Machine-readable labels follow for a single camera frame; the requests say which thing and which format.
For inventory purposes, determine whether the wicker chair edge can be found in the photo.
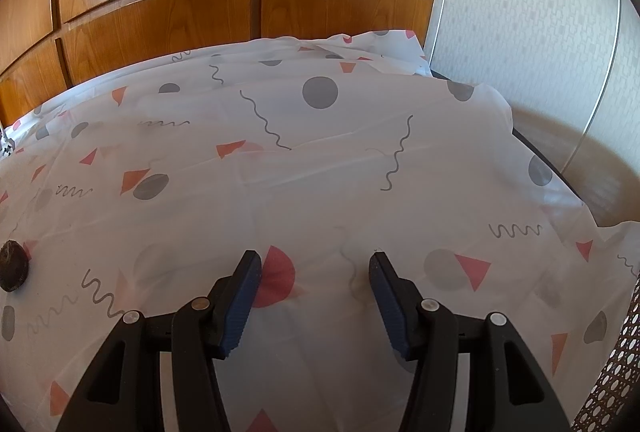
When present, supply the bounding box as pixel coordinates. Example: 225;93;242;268
572;283;640;432

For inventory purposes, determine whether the dark water chestnut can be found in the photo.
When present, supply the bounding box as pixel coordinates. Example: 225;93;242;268
0;241;29;293

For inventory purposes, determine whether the patterned white tablecloth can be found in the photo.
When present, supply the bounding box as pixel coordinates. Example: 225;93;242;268
1;30;639;431

